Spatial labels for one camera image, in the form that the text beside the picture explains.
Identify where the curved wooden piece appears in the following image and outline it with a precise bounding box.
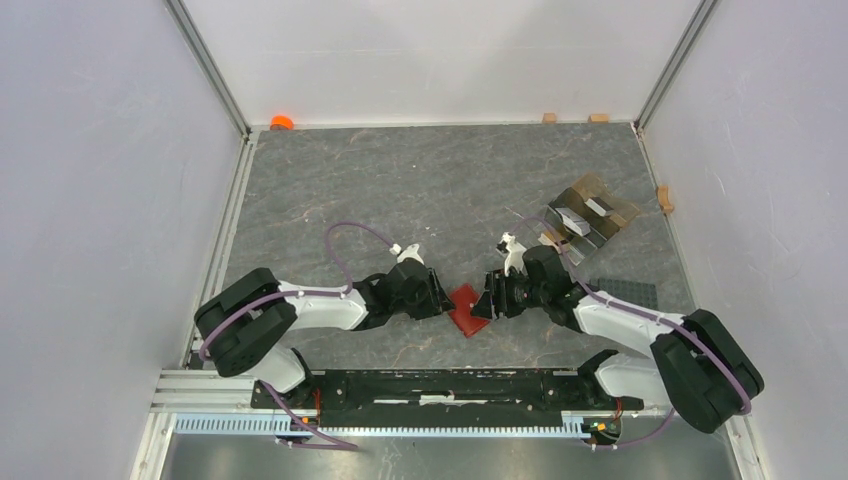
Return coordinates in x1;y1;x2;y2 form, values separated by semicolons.
656;185;675;215

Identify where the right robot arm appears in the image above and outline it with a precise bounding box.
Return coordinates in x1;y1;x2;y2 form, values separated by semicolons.
471;246;765;433

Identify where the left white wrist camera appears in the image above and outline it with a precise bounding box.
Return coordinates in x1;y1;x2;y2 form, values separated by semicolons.
389;243;424;264

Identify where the orange round cap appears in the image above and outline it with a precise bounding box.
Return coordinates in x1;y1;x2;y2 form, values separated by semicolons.
269;115;294;130

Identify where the grey studded baseplate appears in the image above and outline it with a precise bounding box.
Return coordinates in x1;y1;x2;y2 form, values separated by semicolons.
589;278;658;310

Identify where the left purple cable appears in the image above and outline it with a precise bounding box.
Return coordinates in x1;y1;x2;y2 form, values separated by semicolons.
198;221;402;452

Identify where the gold card stack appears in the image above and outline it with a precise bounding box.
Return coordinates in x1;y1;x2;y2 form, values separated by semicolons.
538;231;563;253

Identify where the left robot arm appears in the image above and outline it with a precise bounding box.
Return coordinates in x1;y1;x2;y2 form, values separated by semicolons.
194;258;454;408

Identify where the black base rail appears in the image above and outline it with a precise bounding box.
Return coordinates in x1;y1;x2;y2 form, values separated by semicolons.
283;368;644;428

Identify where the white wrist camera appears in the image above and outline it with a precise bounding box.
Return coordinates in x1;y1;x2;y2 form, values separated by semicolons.
389;243;424;264
496;232;526;277

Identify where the black top card stack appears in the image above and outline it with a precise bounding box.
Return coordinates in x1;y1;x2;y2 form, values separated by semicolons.
585;197;614;217

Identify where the tiered acrylic card stand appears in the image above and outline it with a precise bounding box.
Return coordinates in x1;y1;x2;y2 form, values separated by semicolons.
536;173;641;265

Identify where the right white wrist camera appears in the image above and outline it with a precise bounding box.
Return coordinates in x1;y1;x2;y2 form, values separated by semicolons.
496;232;526;277

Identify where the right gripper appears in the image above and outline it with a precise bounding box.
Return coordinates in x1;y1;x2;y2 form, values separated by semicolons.
469;267;548;321

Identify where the white card stack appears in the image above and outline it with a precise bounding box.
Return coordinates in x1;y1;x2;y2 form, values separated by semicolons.
555;207;591;237

